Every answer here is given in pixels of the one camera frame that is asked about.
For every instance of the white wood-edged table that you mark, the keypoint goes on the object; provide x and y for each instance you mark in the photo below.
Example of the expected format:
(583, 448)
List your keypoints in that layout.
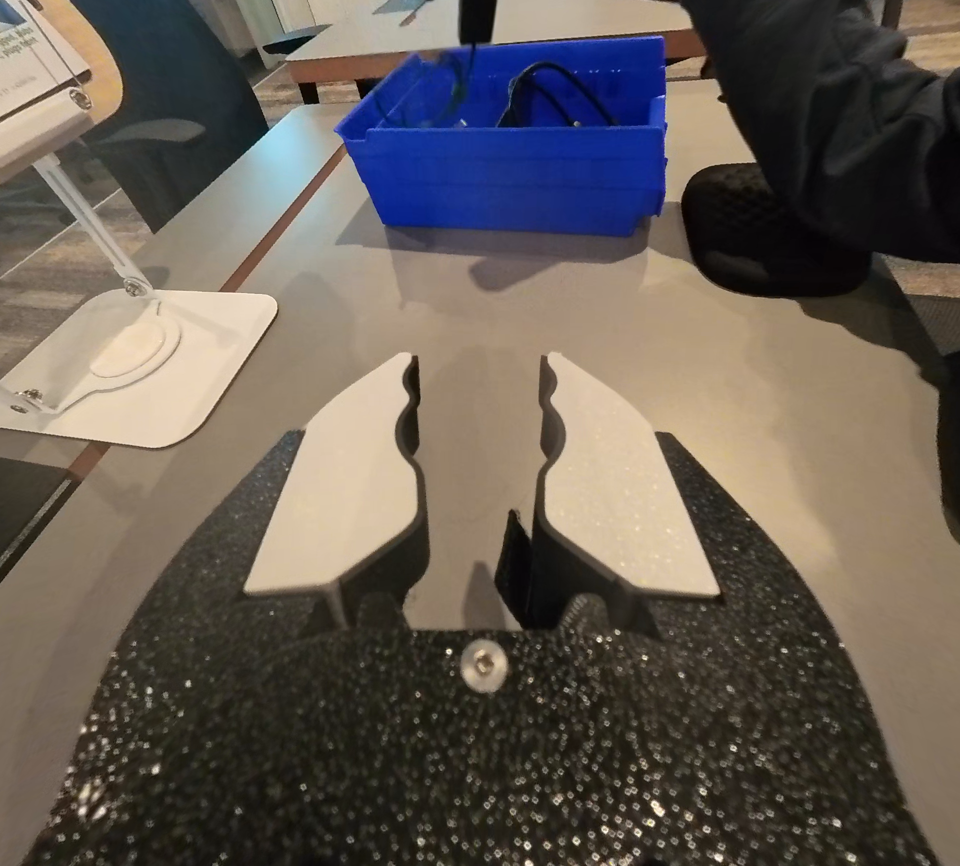
(570, 18)

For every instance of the printed instruction sheet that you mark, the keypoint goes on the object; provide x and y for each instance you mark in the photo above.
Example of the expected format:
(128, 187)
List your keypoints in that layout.
(30, 78)

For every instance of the person's right forearm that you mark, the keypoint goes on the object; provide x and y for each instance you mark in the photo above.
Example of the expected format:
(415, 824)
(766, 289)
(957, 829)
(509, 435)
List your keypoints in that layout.
(810, 93)

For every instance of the person's dark clothing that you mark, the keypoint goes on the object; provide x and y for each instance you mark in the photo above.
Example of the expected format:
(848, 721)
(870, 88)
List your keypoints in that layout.
(949, 461)

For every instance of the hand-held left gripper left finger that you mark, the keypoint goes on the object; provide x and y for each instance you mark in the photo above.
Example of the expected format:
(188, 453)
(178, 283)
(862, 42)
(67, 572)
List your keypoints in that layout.
(337, 491)

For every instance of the black office chair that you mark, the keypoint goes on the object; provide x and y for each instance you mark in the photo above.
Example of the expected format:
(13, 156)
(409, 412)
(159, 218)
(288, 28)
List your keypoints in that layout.
(150, 56)

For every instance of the blue plastic bin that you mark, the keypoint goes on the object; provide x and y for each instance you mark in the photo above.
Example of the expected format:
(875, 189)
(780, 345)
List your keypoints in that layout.
(510, 183)

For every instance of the black rectangular pad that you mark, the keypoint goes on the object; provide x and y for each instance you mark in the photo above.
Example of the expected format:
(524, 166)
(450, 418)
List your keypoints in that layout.
(30, 513)

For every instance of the white wooden document stand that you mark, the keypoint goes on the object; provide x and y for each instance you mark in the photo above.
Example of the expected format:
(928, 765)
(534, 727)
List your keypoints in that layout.
(210, 356)

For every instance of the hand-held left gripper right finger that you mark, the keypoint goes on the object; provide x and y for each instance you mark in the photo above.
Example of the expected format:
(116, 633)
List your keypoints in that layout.
(622, 498)

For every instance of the black oval wrist pad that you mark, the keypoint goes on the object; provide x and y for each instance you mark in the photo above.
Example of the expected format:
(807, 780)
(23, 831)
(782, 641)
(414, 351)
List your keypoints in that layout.
(750, 243)

